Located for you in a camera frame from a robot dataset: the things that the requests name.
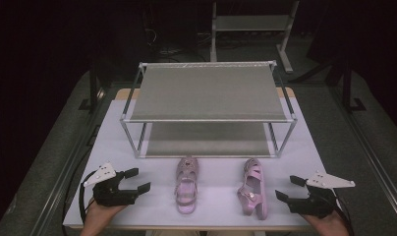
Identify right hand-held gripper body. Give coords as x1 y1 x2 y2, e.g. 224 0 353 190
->
285 170 356 219

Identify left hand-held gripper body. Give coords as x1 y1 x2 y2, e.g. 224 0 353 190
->
83 162 140 207

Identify pink child sandal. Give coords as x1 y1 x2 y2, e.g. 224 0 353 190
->
174 156 200 215
236 157 269 221

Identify grey two-tier shoe rack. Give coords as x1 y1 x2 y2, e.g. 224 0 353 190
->
119 59 299 160

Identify person's left hand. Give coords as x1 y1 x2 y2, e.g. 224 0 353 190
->
80 198 127 236

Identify person's right hand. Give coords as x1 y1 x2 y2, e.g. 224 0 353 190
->
301 211 351 236

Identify white table cover sheet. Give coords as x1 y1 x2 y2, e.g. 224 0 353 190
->
63 96 349 228

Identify black metal stand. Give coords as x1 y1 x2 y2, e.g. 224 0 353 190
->
339 63 368 114
78 61 106 114

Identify white metal shelf stand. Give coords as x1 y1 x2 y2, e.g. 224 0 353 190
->
209 0 301 74

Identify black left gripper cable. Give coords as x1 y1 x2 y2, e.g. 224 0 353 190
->
79 170 100 224

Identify metal floor rail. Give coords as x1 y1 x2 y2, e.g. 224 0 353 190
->
30 87 113 236
328 86 397 224

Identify bundle of floor cables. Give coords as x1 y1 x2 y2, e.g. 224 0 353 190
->
142 28 214 64

